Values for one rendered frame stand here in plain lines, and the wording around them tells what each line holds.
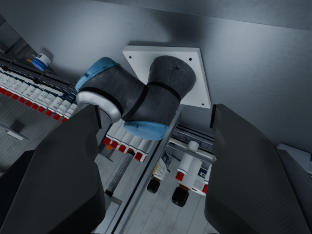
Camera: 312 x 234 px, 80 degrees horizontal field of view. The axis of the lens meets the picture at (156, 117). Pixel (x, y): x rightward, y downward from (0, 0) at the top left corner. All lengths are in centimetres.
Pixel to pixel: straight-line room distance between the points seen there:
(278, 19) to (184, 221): 308
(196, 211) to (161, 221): 58
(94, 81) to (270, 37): 38
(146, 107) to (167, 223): 298
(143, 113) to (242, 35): 29
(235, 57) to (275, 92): 15
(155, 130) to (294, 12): 36
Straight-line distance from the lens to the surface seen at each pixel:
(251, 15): 46
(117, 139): 104
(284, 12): 45
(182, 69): 55
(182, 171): 92
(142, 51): 61
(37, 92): 157
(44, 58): 126
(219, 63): 55
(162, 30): 55
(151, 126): 47
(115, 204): 80
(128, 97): 46
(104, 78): 45
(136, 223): 357
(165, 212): 340
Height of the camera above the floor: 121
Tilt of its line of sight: 21 degrees down
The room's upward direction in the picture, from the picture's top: 151 degrees counter-clockwise
